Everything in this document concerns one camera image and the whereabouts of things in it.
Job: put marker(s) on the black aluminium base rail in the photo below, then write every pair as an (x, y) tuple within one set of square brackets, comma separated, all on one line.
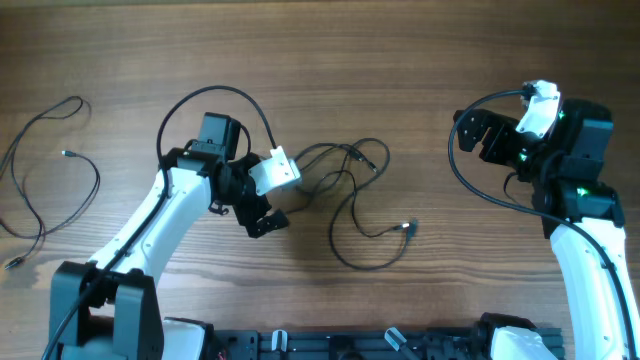
[(253, 345)]

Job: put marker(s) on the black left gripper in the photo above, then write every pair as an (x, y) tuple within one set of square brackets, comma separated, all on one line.
[(246, 214)]

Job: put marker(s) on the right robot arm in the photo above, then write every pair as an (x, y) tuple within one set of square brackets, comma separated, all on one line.
[(558, 147)]

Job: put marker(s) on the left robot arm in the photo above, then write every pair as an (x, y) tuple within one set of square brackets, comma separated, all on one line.
[(107, 307)]

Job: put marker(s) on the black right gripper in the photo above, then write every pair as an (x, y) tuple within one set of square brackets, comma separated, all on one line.
[(501, 128)]

